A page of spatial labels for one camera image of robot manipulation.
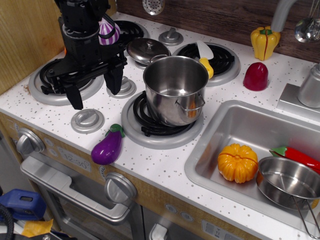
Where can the oven dial knob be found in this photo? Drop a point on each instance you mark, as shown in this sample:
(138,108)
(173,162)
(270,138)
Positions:
(29,142)
(118,189)

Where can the silver oven door handle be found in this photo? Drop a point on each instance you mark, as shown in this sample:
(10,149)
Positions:
(59,184)

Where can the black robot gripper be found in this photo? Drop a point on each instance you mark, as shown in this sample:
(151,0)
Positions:
(84,60)

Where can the purple white striped toy garlic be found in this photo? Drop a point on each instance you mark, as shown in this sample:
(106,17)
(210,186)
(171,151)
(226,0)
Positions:
(109,32)

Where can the red toy chili pepper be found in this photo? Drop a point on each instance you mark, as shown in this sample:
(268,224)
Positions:
(297,156)

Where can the stainless steel pot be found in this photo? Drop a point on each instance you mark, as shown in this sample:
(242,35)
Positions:
(175,90)

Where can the orange toy pumpkin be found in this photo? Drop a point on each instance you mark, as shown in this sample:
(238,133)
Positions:
(237,163)

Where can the small steel pan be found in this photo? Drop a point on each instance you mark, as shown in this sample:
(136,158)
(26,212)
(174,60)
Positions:
(289,184)

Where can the grey toy faucet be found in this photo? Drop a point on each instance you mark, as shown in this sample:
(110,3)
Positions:
(291,66)

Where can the dark red toy pepper half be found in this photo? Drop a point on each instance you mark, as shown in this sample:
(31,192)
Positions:
(256,77)

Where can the back right stove burner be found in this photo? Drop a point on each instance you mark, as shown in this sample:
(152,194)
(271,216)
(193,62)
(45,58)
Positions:
(225,63)

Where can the yellow toy bell pepper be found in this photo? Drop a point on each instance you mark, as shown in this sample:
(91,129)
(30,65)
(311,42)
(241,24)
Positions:
(264,41)

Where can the back left stove burner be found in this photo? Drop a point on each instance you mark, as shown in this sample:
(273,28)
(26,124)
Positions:
(130,31)

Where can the hanging steel spoon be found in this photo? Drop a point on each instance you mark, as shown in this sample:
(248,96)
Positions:
(312,32)

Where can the grey stovetop knob middle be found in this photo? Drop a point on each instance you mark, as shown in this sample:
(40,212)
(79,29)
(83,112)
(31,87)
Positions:
(128,88)

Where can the hanging steel ladle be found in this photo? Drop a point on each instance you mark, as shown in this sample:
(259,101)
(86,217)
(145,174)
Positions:
(300,30)

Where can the blue plastic clamp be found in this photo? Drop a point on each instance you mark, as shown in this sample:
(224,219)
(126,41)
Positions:
(24,205)

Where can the steel pot lid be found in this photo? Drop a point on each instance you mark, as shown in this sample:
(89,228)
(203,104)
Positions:
(145,50)

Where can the grey stovetop knob back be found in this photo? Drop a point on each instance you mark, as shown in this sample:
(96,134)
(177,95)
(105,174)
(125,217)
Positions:
(171,37)

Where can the right oven dial knob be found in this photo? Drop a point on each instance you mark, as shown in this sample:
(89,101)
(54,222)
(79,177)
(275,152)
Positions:
(118,189)

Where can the front right stove burner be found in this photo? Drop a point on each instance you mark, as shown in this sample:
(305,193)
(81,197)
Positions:
(145,131)

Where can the hanging perforated steel skimmer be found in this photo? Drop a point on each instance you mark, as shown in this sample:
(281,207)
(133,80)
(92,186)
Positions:
(153,7)

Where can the yellow handled toy knife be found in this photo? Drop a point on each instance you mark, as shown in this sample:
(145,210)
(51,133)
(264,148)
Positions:
(205,54)

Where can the yellow cloth scrap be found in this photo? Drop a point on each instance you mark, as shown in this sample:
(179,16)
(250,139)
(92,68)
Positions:
(34,228)

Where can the silver sink basin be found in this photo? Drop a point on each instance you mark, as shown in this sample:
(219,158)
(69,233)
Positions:
(237,122)

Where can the grey stovetop knob front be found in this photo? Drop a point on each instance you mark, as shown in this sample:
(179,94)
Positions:
(87,121)

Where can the front left stove burner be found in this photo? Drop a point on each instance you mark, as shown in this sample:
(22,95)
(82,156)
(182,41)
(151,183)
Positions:
(41,90)

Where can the grey stovetop knob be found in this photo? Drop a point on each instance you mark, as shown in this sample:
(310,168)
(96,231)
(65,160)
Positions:
(87,121)
(171,37)
(128,88)

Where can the left oven dial knob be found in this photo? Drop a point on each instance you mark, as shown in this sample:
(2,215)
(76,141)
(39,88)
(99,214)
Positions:
(29,142)

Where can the purple toy eggplant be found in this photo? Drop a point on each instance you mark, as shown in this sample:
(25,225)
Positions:
(108,150)

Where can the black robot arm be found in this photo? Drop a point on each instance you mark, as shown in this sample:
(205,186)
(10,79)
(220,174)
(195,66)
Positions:
(82,15)

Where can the stove burner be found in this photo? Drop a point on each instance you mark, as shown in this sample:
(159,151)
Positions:
(130,31)
(225,63)
(41,90)
(145,131)

